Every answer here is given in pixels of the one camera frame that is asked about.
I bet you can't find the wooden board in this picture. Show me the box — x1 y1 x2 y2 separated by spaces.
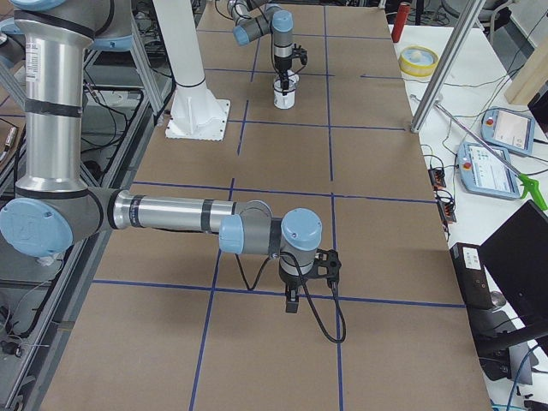
504 39 548 105

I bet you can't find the upper orange connector box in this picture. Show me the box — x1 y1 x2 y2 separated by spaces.
428 167 446 190

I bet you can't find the near teach pendant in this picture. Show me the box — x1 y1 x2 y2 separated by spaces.
457 141 521 200

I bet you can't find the black monitor on stand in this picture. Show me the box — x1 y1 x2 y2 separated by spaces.
475 200 547 357

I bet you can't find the black computer box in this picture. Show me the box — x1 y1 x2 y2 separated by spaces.
450 242 493 310

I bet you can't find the far teach pendant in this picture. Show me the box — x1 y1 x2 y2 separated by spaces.
481 107 536 156

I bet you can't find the white enamel mug blue rim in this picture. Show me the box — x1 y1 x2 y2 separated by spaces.
273 75 299 110

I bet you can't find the yellow tape roll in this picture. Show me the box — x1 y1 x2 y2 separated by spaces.
398 45 439 77

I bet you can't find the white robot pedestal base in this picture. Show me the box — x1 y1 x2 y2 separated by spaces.
153 0 230 141

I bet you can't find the green handled air gun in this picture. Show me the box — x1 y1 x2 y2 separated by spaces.
434 100 547 211

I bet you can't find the red cylinder can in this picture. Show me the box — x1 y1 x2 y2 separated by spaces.
391 2 411 44

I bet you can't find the teach pendant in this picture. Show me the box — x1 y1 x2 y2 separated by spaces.
481 107 536 156
457 141 521 200

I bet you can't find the aluminium frame post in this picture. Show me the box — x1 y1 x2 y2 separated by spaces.
410 0 485 134

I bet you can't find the clear plastic funnel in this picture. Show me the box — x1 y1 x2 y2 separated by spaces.
273 72 300 94

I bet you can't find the aluminium side frame rail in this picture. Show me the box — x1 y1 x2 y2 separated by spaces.
1 84 163 410

